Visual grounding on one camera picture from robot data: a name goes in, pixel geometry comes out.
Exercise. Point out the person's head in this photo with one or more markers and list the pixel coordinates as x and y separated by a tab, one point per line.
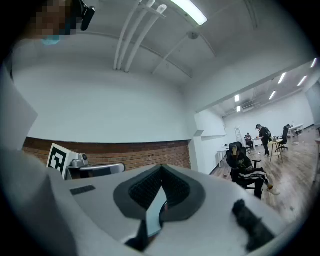
52	17

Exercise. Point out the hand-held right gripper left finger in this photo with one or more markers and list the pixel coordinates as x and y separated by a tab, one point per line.
95	200

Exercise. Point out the long ceiling light fixture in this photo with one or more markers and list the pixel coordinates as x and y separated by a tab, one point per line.
190	11

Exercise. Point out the white ceiling pipe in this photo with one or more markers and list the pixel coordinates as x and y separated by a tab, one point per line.
128	62
116	60
121	61

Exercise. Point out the light blue table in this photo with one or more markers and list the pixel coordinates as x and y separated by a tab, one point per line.
155	212

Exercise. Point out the group of ceiling light bars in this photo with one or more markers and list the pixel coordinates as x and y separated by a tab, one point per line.
281	78

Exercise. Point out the round wooden side table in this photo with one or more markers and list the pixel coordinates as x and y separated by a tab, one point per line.
275	143

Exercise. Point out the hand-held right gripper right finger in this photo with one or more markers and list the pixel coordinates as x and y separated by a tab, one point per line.
215	200

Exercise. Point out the round ceiling smoke detector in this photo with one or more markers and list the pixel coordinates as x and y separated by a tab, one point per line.
193	35

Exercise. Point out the aluminium ladder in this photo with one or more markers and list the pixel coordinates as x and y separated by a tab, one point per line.
238	135

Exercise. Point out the person's grey hooded sweatshirt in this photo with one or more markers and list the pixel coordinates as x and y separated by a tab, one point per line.
25	187

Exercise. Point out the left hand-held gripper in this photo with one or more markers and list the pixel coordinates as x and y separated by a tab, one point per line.
57	160

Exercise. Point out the blue face mask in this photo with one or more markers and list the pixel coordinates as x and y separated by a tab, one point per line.
50	40

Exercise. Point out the black head-worn camera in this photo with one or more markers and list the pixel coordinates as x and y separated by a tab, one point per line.
86	17

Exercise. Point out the white desk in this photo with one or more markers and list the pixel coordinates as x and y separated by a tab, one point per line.
297	127
221	153

